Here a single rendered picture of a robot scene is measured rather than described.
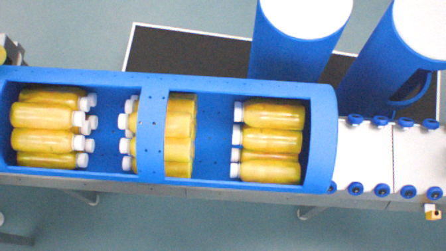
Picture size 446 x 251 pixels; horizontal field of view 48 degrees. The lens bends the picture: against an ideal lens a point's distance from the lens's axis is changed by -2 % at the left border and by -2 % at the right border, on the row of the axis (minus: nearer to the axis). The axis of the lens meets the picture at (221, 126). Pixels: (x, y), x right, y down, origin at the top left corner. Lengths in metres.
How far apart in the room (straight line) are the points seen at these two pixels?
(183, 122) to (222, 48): 1.22
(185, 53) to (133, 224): 0.84
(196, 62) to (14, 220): 1.13
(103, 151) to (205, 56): 1.07
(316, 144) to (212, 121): 0.38
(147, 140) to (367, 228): 1.49
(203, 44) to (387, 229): 1.23
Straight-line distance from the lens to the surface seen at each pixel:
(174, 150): 1.27
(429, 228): 2.56
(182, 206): 2.38
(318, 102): 1.22
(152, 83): 1.24
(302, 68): 1.69
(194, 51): 2.43
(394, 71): 1.70
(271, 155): 1.37
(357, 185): 1.44
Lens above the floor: 2.36
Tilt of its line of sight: 74 degrees down
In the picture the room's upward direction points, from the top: straight up
